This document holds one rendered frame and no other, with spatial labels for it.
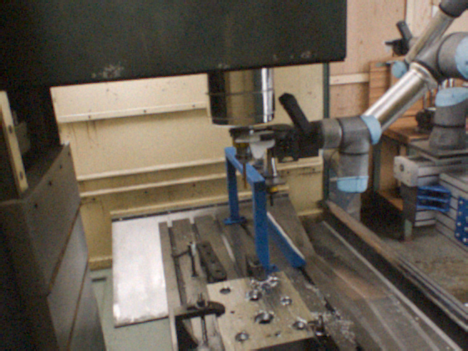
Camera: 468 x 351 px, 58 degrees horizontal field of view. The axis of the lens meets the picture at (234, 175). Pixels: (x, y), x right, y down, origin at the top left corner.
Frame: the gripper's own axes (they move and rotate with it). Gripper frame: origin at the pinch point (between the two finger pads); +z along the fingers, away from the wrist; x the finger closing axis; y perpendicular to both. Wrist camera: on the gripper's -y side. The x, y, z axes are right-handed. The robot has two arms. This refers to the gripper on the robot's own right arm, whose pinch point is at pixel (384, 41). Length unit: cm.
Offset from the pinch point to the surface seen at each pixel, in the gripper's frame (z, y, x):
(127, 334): -43, 75, -162
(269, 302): -98, 43, -123
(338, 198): 71, 116, 5
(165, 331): -48, 77, -149
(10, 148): -109, -15, -165
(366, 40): 125, 14, 85
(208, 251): -59, 45, -128
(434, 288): -91, 71, -62
